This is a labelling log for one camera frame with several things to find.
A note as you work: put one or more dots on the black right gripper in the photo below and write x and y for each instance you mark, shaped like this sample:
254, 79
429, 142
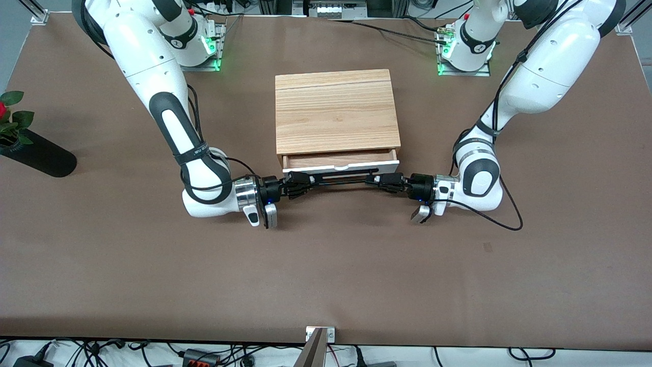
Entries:
270, 188

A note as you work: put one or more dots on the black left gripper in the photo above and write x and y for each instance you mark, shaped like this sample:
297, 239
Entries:
420, 184

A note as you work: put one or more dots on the light wooden drawer cabinet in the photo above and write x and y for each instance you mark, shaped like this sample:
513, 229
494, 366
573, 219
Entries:
336, 112

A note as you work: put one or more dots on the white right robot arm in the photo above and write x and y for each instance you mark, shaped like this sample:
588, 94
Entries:
163, 76

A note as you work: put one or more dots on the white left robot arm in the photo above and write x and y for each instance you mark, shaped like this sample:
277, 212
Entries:
550, 61

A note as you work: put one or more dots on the white power strip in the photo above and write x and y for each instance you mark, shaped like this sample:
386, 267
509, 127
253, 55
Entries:
326, 9

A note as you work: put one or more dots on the orange and black connector box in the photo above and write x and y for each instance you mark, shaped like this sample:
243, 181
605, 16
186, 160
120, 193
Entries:
201, 358

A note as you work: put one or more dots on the black cylindrical vase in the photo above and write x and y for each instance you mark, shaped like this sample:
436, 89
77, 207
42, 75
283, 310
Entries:
43, 159

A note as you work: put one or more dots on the red rose with green leaves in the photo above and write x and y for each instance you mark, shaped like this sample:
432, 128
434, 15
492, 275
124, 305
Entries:
10, 120

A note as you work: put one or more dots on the black power adapter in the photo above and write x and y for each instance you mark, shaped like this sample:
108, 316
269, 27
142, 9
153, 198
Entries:
31, 362

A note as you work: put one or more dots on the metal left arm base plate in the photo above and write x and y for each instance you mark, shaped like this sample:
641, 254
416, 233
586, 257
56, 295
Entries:
486, 71

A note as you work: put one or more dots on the small metal edge bracket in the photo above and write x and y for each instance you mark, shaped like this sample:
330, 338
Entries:
328, 334

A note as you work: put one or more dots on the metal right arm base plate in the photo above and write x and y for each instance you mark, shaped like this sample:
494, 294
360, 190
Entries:
218, 46

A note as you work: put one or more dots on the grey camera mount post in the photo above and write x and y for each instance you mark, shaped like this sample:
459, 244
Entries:
313, 351

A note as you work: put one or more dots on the metal table corner bracket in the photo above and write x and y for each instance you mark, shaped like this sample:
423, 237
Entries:
39, 17
624, 26

